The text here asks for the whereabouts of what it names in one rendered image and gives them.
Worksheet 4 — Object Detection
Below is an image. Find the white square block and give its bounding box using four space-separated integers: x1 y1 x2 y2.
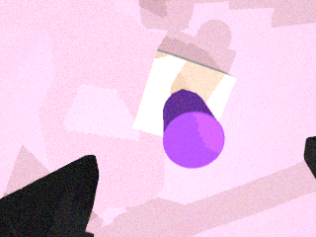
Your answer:
133 48 236 137

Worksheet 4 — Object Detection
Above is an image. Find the purple cylinder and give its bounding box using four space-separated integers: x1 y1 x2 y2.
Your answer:
162 90 225 169

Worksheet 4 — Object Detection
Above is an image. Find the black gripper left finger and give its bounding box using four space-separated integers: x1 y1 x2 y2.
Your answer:
0 155 99 237

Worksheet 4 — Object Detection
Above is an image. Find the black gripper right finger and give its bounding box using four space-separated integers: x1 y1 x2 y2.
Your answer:
304 135 316 179

